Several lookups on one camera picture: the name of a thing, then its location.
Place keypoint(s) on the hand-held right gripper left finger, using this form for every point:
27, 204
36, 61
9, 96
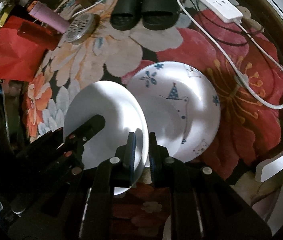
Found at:
131, 155

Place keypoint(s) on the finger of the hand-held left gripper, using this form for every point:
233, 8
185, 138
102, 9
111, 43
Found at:
91, 126
50, 141

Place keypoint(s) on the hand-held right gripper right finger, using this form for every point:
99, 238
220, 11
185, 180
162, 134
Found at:
153, 160

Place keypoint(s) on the red bowl white inside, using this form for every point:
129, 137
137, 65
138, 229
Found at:
111, 100

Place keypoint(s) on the bear print plate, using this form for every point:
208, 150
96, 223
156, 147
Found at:
199, 110

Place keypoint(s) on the red bag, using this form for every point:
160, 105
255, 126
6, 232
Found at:
11, 55

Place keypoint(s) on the round perforated metal tin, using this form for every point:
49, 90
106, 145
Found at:
79, 26

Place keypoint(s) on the red bottle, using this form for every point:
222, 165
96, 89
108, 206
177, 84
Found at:
36, 33

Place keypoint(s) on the pink bottle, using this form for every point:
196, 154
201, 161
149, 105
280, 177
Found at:
49, 16

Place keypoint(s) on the black slipper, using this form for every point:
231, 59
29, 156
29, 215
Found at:
126, 12
159, 10

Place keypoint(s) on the white power strip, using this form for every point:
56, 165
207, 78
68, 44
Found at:
219, 5

